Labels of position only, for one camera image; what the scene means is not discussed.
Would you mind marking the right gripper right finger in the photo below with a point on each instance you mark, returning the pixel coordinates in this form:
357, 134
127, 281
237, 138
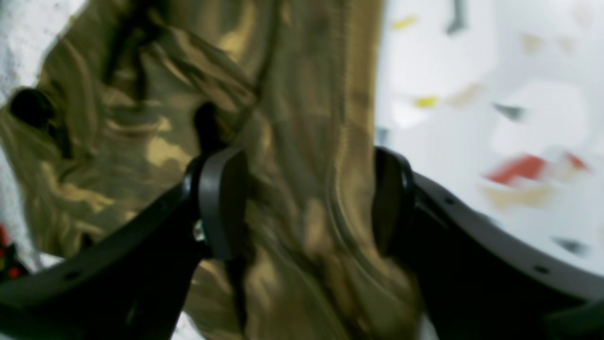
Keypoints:
477, 282

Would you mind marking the camouflage T-shirt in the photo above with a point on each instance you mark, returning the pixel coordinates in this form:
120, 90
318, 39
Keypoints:
106, 126

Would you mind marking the speckled white tablecloth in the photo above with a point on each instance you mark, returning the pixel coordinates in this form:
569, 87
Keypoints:
498, 101

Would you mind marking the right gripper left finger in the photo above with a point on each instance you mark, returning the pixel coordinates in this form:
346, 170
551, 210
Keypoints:
133, 284

